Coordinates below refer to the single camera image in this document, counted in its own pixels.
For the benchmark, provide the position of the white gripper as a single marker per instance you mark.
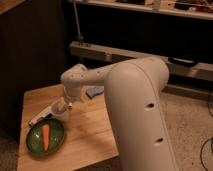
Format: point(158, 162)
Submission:
point(65, 102)

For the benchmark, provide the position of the white ceramic cup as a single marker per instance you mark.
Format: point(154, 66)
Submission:
point(62, 116)

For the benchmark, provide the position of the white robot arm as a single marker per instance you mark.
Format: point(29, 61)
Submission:
point(131, 91)

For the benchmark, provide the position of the blue cloth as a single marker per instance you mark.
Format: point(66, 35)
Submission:
point(94, 91)

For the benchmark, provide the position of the white marker pen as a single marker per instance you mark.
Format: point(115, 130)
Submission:
point(40, 116)

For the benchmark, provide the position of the orange carrot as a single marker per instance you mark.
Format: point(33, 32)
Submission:
point(46, 134)

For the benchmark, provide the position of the wooden table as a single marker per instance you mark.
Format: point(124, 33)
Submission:
point(88, 137)

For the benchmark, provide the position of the metal pole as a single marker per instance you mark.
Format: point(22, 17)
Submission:
point(80, 37)

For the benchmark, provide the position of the green bowl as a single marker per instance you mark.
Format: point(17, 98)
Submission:
point(34, 138)

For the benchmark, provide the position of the black handle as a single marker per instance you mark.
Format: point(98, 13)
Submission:
point(186, 63)

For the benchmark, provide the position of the metal shelf rail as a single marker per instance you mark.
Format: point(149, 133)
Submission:
point(201, 71)

